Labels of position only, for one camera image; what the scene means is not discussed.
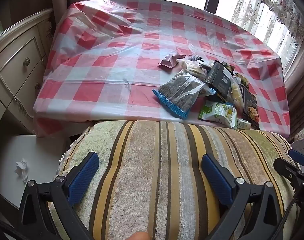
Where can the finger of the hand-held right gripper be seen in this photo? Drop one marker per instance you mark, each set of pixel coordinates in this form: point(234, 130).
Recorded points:
point(284, 166)
point(298, 156)

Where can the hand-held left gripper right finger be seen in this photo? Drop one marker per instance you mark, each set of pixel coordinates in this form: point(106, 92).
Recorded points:
point(216, 180)

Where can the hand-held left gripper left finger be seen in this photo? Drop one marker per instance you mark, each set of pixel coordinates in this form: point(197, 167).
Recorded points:
point(83, 177)

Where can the green white snack packet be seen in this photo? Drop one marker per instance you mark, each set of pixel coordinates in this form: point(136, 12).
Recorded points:
point(216, 113)

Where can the black cracker packet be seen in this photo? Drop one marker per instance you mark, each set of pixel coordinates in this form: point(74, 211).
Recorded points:
point(250, 102)

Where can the cream snack packet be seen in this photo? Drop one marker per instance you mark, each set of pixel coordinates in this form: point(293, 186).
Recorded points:
point(236, 93)

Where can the blue clear seed packet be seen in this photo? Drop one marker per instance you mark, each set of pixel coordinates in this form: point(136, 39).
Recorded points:
point(179, 92)

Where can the black snack bar packet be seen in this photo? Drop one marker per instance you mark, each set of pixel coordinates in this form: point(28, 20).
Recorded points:
point(218, 78)

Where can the pink black chocolate packet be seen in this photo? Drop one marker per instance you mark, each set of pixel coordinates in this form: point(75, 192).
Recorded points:
point(170, 60)

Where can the clear bag of pale snacks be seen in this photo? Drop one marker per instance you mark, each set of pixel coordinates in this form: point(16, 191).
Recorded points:
point(191, 67)

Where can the small white green packet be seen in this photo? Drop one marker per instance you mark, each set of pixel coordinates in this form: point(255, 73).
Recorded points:
point(242, 124)

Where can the crumpled white tissue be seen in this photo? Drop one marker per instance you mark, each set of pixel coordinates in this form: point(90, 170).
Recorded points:
point(22, 168)

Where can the striped plush cushion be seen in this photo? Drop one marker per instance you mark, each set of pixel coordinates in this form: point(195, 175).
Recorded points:
point(154, 167)

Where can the yellow green snack packet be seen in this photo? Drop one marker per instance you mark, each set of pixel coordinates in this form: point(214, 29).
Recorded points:
point(241, 78)

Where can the red white checked tablecloth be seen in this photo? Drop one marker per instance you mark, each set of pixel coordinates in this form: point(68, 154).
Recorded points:
point(117, 67)

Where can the small black wrapper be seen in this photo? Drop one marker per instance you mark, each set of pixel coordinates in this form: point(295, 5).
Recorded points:
point(197, 58)

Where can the cream carved dresser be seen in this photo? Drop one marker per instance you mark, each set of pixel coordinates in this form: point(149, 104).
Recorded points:
point(17, 67)

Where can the white lace curtain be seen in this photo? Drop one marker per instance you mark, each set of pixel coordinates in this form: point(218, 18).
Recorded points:
point(254, 10)

